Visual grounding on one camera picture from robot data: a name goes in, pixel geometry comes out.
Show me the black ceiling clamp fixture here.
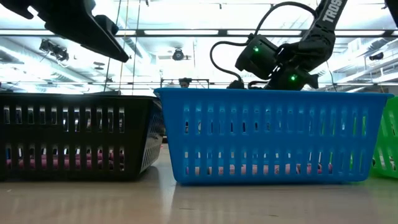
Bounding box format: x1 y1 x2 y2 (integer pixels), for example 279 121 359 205
39 39 70 62

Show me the green plastic basket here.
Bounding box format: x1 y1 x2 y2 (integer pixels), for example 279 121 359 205
368 95 398 180

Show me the black rack frame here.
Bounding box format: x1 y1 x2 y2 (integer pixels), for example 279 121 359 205
160 78 210 89

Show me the magenta crayon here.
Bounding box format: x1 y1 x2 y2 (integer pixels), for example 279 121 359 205
5 151 125 170

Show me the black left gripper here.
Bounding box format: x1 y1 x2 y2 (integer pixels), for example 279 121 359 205
30 0 130 63

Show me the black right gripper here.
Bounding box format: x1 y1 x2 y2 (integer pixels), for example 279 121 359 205
263 67 320 91

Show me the person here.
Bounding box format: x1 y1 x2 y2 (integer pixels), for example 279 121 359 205
178 77 193 89

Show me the thin hanging cable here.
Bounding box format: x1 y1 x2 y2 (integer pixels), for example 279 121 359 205
325 58 338 93

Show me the black plastic basket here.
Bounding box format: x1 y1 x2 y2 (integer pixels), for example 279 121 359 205
0 91 165 182

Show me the round black ceiling camera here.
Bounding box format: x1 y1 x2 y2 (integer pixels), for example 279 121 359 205
172 48 185 62

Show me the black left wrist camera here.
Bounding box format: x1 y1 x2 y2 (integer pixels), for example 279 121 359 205
94 14 120 40

